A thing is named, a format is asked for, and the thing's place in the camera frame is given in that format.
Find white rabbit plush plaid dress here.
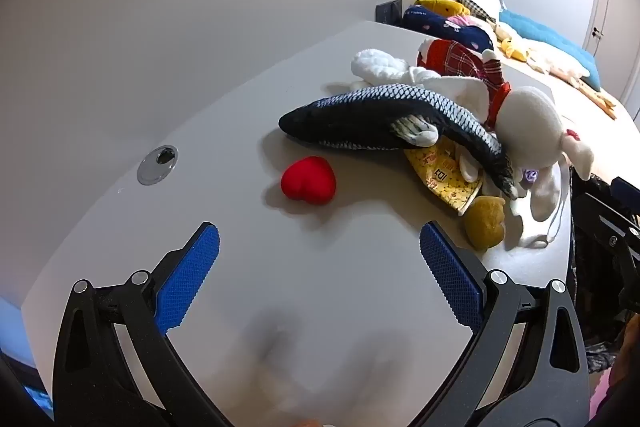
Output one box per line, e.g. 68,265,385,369
415,38,596,250

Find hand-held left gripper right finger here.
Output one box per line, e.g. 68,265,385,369
419,221,591,427

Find white towel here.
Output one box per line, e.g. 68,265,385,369
350,49,443,90

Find metal cable grommet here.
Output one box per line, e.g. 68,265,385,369
136,145,179,185

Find tan plush toy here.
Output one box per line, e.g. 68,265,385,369
462,196,507,250

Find blue grey fish plush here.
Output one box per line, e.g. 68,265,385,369
278,84,518,200

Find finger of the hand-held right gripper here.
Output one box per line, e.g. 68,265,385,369
610,177,640,208

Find navy printed pillow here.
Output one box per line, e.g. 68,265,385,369
401,5,496,52

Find black trash bag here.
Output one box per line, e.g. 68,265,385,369
570,174,640,373

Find mustard yellow plush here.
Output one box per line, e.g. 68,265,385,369
416,0,471,16

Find white goose plush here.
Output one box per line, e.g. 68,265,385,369
492,19,618,120

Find yellow duck plush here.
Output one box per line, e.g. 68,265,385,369
502,38,531,62

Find red heart plush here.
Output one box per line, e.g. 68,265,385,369
280,156,337,206

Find pink pillow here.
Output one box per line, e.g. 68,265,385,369
446,15,493,35

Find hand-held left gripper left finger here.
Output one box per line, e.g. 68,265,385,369
52,221,236,427

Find teal pillow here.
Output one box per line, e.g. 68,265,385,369
500,9,603,92

